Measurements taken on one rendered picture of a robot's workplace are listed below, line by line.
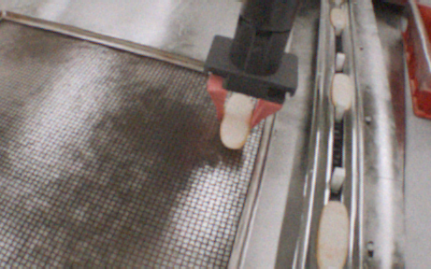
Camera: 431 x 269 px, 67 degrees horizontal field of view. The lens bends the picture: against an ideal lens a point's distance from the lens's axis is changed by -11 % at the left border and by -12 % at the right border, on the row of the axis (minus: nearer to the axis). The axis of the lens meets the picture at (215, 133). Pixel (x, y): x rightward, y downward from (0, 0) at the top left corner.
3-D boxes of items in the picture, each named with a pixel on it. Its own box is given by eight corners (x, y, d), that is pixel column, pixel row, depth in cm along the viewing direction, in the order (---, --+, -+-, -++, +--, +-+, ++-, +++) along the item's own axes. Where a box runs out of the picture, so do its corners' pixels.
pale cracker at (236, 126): (246, 153, 44) (248, 147, 43) (215, 145, 44) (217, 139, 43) (254, 99, 51) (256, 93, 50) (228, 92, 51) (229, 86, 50)
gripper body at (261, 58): (212, 46, 44) (223, -8, 38) (294, 67, 44) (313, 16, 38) (201, 77, 39) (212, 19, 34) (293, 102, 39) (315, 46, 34)
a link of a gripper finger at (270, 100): (219, 98, 50) (233, 41, 43) (270, 111, 50) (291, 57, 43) (209, 134, 45) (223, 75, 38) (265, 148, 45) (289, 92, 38)
